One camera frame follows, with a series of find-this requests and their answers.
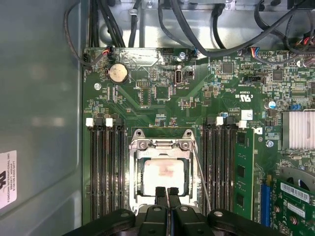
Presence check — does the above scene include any black sleeved fan cable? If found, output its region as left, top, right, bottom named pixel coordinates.
left=63, top=1, right=114, bottom=69

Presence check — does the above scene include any metal socket cover frame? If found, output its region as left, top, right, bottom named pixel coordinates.
left=129, top=139, right=200, bottom=215

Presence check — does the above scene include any silver square CPU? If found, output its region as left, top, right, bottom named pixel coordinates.
left=142, top=159, right=188, bottom=197

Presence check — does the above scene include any white case sticker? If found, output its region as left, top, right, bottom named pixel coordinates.
left=0, top=149, right=18, bottom=210

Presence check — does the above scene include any graphics card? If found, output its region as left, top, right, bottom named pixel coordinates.
left=273, top=167, right=315, bottom=236

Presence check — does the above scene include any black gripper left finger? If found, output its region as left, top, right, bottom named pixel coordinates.
left=63, top=186, right=171, bottom=236

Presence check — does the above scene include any silver coin battery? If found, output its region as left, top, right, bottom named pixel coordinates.
left=107, top=62, right=129, bottom=86

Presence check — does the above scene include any green RAM stick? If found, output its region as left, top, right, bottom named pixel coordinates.
left=235, top=120, right=254, bottom=221

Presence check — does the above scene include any dark grey PC case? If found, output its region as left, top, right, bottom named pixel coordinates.
left=0, top=0, right=315, bottom=236

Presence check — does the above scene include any black power cable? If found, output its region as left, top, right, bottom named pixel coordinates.
left=97, top=0, right=126, bottom=49
left=89, top=0, right=98, bottom=48
left=128, top=0, right=142, bottom=48

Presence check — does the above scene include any black RAM slot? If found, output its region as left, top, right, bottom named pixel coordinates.
left=86, top=118, right=98, bottom=221
left=95, top=118, right=107, bottom=221
left=115, top=118, right=126, bottom=221
left=105, top=118, right=116, bottom=221
left=222, top=117, right=235, bottom=212
left=212, top=117, right=224, bottom=212
left=202, top=117, right=214, bottom=212

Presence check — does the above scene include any silver finned heatsink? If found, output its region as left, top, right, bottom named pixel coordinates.
left=282, top=110, right=315, bottom=151

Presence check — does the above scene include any white board label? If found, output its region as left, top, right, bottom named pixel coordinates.
left=241, top=109, right=254, bottom=121

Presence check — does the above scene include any metal CPU socket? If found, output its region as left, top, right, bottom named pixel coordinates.
left=127, top=127, right=200, bottom=217

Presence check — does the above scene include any black data cable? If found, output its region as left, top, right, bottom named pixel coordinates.
left=212, top=3, right=226, bottom=49

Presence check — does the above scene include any thick black cable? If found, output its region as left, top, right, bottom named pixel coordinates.
left=158, top=0, right=315, bottom=57
left=254, top=0, right=315, bottom=66

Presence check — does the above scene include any metal USB connector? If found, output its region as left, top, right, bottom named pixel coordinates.
left=173, top=69, right=185, bottom=86

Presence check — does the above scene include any green motherboard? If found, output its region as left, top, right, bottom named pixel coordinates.
left=82, top=46, right=315, bottom=236

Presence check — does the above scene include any blue expansion slot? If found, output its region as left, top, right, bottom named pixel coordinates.
left=260, top=183, right=271, bottom=228

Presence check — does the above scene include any thin wire locking lever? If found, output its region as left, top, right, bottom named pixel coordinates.
left=191, top=144, right=213, bottom=214

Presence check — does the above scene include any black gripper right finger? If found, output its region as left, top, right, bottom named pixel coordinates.
left=168, top=186, right=289, bottom=236

